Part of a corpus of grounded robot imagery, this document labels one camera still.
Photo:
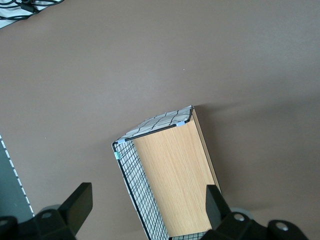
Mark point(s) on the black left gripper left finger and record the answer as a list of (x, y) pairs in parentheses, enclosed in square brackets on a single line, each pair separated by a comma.
[(77, 207)]

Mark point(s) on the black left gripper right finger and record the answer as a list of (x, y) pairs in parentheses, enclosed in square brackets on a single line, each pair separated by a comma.
[(216, 207)]

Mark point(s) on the light wooden shelf insert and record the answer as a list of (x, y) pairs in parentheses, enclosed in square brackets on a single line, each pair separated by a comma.
[(175, 175)]

